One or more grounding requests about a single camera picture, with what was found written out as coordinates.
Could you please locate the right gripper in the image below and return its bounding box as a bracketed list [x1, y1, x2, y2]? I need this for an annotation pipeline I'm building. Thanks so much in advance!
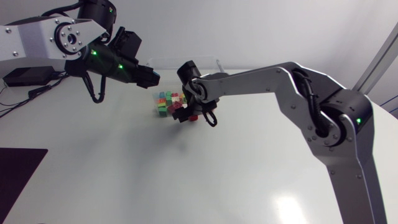
[172, 101, 203, 123]

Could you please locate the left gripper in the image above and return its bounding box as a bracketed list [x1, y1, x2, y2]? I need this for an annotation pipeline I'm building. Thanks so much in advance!
[135, 63, 161, 90]

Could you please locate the pile of toy bricks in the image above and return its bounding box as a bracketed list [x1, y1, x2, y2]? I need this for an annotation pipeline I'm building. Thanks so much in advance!
[152, 90, 188, 115]

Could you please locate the clear plastic container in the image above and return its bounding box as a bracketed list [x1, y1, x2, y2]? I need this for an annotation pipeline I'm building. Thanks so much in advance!
[146, 55, 225, 119]

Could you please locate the black power brick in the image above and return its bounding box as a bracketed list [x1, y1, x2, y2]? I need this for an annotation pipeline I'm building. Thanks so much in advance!
[2, 65, 56, 87]

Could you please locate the dark mat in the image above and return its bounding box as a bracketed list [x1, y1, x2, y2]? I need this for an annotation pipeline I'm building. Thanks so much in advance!
[0, 147, 49, 223]

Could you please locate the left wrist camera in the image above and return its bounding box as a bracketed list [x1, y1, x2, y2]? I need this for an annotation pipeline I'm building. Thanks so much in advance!
[108, 26, 143, 62]

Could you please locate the black power cable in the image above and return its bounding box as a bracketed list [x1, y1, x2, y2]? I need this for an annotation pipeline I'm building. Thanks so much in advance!
[0, 81, 30, 107]
[0, 70, 70, 119]

